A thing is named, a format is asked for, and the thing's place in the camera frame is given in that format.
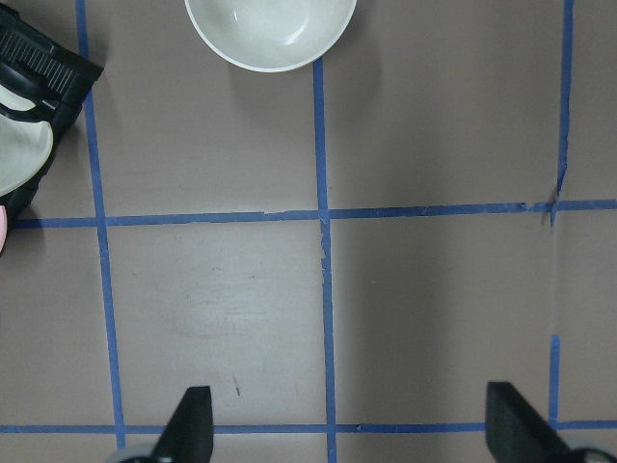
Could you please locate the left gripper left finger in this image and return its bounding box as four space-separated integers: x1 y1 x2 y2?
149 386 214 463

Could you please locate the pink plate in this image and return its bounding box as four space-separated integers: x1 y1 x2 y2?
0 205 9 252

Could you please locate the black dish rack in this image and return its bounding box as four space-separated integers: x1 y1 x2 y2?
1 4 103 228

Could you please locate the cream bowl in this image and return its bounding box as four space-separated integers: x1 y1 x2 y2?
185 1 357 73

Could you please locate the cream plate in rack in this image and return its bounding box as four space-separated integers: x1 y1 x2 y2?
1 85 54 196

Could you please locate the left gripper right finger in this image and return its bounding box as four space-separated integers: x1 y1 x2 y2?
485 381 571 463

